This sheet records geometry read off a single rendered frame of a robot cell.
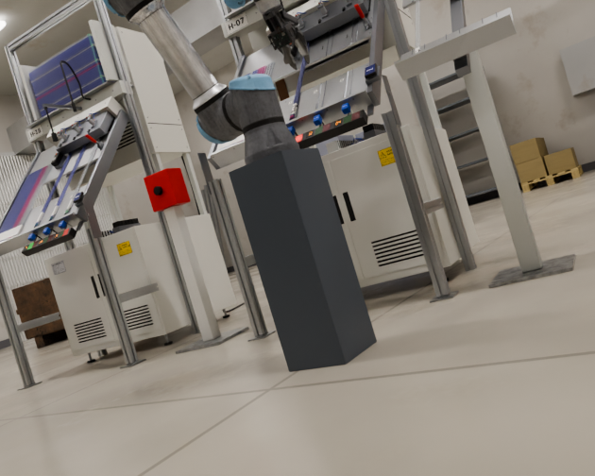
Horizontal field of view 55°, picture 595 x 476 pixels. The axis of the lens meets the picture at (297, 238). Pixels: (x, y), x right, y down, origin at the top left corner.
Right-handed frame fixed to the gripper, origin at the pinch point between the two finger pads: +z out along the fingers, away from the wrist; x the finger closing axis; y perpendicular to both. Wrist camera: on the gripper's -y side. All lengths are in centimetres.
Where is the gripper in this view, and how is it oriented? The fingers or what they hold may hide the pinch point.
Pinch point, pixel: (301, 62)
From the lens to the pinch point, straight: 205.7
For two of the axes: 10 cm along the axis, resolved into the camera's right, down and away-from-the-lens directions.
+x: 8.5, -2.6, -4.7
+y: -2.5, 5.8, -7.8
